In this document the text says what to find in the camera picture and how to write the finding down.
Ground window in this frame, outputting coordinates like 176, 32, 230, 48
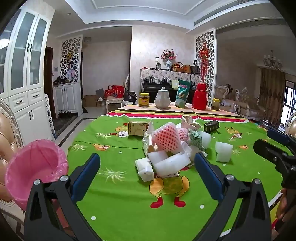
281, 79, 296, 130

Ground person's right hand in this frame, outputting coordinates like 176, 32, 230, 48
276, 188, 296, 220

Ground pink flower bouquet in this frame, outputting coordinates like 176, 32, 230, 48
161, 49, 177, 61

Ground black bag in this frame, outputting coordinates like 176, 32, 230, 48
123, 91, 137, 103

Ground yellow green cardboard box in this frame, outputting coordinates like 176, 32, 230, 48
128, 121, 151, 136

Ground dark wooden door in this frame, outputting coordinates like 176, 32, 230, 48
44, 46, 57, 120

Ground green printed tablecloth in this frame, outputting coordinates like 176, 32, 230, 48
67, 102, 296, 241

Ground yellow lidded jar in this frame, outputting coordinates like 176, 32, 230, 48
139, 92, 150, 107

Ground small pink foam fruit net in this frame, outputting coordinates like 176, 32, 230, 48
177, 127, 189, 142

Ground carved beige sofa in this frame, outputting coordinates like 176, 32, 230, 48
215, 83, 266, 119

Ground black piano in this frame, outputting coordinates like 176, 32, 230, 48
142, 80, 201, 104

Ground white perforated stand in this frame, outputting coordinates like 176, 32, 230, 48
44, 94, 56, 139

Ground white foam piece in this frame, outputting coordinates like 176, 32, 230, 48
199, 131, 216, 151

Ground pink lined waste bin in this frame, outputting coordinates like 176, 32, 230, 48
5, 140, 69, 210

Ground large pink foam fruit net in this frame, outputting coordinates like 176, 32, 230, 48
151, 123, 181, 153

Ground large white lattice screen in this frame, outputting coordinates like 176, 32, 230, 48
194, 28, 217, 107

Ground grey handbag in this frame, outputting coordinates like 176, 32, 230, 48
191, 60, 201, 75

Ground black small box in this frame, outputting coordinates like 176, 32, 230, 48
203, 120, 220, 133

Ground beige leather dining chair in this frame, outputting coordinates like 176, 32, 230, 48
284, 112, 296, 135
0, 97, 26, 232

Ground white tissue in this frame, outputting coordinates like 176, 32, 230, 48
144, 120, 155, 139

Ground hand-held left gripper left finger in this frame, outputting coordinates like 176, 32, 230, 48
24, 153, 101, 241

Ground red thermos jug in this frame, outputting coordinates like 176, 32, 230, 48
192, 83, 208, 110

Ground green snack bag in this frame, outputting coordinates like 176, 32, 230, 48
174, 80, 191, 109

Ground white shoe cabinet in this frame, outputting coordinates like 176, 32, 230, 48
53, 81, 83, 117

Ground white ceramic teapot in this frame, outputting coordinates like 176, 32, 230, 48
154, 86, 171, 108

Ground white foam sleeve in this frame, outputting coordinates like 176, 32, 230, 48
215, 141, 233, 163

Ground tall white glass cabinet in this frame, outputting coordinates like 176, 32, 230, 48
0, 5, 56, 141

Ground red gift bags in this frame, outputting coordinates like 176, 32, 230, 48
105, 85, 124, 98

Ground floral lace piano cover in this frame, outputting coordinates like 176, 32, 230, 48
140, 68, 202, 85

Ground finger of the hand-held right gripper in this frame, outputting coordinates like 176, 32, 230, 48
253, 138, 296, 173
267, 128, 296, 153

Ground chandelier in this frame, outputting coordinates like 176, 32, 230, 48
264, 50, 283, 70

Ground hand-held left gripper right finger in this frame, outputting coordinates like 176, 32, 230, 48
194, 152, 271, 241

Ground brown curtain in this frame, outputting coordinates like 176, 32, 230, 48
259, 67, 286, 126

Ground dark doormat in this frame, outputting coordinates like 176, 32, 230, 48
54, 113, 78, 138

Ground white foam sheet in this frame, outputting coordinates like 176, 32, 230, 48
154, 154, 193, 175
148, 151, 170, 164

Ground red knot wall hanging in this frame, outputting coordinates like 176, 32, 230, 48
200, 43, 209, 82

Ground crumpled beige paper carton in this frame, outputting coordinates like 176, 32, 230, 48
181, 115, 202, 130

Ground brown cardboard box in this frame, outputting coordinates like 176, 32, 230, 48
82, 95, 97, 107

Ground speckled white foam block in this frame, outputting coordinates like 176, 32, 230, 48
135, 158, 154, 182

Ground small white lattice panel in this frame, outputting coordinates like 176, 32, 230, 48
60, 35, 83, 82

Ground white carved dining chair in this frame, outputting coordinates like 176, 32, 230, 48
106, 74, 130, 113

